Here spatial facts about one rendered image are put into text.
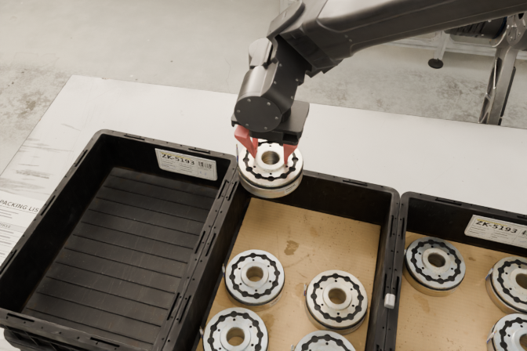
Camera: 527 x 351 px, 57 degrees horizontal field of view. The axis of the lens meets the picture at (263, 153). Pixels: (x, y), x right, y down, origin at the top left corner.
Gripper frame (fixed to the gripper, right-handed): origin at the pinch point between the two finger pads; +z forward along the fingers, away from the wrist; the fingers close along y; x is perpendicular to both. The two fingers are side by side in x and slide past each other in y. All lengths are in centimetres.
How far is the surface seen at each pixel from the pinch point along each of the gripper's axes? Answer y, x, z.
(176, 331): -7.4, -25.3, 12.9
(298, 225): 4.5, 3.9, 22.7
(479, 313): 37.8, -5.5, 23.3
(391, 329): 22.4, -17.0, 13.2
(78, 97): -66, 39, 34
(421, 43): 34, 178, 91
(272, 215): -0.9, 4.7, 22.6
